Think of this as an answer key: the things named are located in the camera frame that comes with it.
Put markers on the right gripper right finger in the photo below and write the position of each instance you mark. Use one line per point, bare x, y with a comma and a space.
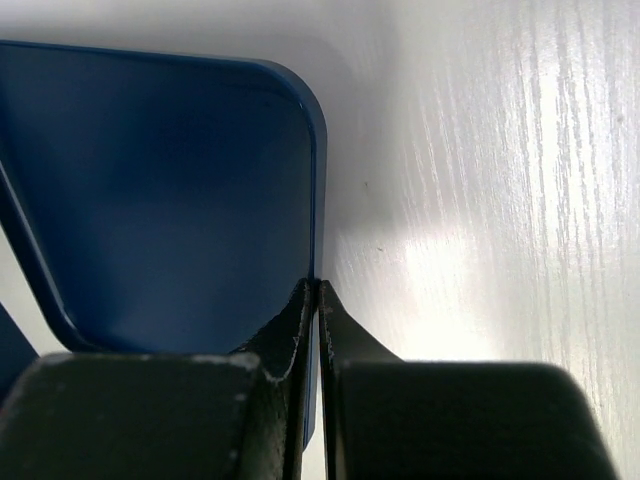
387, 418

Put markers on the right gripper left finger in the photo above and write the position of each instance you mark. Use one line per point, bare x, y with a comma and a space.
156, 416

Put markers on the dark blue box lid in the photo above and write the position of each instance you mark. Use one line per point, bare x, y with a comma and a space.
159, 203

